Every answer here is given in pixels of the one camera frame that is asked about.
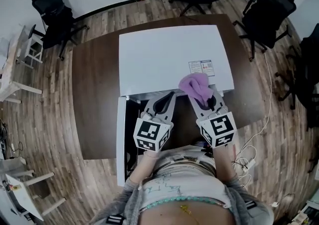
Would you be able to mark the person's right forearm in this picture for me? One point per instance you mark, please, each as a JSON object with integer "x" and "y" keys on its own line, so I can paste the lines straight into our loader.
{"x": 224, "y": 161}

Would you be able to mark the person's left forearm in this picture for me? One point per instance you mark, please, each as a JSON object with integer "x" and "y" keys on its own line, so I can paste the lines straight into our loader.
{"x": 143, "y": 169}

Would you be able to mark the small white stool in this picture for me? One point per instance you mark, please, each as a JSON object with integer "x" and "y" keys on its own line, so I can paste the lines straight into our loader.
{"x": 31, "y": 50}

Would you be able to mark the blue white sticker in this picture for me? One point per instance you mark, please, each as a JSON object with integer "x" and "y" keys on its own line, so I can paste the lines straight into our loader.
{"x": 195, "y": 67}

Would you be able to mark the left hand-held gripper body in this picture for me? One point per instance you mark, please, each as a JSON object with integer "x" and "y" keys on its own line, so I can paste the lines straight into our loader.
{"x": 149, "y": 133}

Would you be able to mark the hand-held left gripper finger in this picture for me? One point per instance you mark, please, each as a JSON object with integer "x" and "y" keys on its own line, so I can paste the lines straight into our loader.
{"x": 152, "y": 101}
{"x": 171, "y": 111}

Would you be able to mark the person's torso in white top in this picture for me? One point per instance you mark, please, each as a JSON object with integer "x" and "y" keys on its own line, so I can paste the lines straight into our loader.
{"x": 189, "y": 184}

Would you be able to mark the white table with slanted legs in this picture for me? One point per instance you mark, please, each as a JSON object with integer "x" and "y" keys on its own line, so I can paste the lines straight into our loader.
{"x": 11, "y": 81}
{"x": 17, "y": 194}

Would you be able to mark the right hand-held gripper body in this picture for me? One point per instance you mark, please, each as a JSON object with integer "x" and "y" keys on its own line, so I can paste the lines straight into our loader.
{"x": 219, "y": 128}

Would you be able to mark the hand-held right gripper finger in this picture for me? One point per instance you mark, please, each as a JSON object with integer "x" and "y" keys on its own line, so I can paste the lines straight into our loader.
{"x": 221, "y": 103}
{"x": 196, "y": 109}

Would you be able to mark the white plug adapter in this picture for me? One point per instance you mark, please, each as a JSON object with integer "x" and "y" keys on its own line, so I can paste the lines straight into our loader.
{"x": 275, "y": 204}

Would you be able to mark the white power strip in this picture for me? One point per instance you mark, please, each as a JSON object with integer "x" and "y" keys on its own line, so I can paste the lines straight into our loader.
{"x": 249, "y": 164}

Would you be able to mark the purple cloth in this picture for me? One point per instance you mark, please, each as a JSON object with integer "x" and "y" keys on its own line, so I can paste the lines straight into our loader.
{"x": 197, "y": 85}

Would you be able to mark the red white sticker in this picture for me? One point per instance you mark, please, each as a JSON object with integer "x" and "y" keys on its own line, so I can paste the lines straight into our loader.
{"x": 207, "y": 67}

